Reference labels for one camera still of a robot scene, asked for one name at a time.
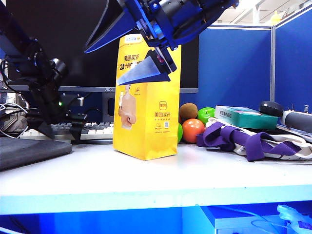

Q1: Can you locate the aluminium partition post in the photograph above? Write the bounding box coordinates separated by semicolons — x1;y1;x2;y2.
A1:
269;24;276;104

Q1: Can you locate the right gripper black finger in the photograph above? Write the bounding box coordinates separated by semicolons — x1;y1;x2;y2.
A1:
84;0;137;54
116;47;178;86

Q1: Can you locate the wide blue partition panel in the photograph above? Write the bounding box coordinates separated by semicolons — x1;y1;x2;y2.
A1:
198;24;273;112

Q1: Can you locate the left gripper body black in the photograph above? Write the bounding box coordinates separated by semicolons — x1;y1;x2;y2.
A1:
25;92;88;126

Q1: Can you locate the grey equipment pile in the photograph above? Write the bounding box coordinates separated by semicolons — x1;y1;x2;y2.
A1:
0;58;31;134

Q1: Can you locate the white grey keyboard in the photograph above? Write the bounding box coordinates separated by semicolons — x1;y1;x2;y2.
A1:
20;121;115;141

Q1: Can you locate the teal white medicine box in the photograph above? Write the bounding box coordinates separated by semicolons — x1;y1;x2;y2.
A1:
215;105;279;130

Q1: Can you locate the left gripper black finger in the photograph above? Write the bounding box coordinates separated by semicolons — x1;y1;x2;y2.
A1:
70;114;88;142
25;116;56;140

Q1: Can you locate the orange fruit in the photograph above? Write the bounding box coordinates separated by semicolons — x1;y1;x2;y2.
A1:
181;118;206;144

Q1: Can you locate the dark grey soft pad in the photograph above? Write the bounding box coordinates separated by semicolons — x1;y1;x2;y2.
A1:
0;136;73;171

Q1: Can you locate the white purple tote bag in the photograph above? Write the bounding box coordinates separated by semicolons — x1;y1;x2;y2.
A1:
196;117;312;162

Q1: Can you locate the grey white handheld device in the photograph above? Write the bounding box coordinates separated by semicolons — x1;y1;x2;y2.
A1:
280;110;312;134

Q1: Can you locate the brown kiwi fruit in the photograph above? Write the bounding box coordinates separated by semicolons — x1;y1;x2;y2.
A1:
179;103;199;122

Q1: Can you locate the yellow paper bag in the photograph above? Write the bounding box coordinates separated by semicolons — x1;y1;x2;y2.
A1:
112;36;182;161

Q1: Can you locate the green apple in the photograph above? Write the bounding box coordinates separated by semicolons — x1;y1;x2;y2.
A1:
196;107;216;125
177;123;184;144

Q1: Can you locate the black computer monitor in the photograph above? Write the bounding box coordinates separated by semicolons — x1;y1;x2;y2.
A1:
6;0;199;95

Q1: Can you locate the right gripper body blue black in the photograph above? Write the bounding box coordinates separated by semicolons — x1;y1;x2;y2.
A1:
117;0;182;51

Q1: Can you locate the black computer mouse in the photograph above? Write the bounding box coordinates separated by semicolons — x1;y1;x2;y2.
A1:
258;101;284;117

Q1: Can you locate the narrow blue partition panel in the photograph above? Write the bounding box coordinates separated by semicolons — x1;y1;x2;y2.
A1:
274;4;312;114

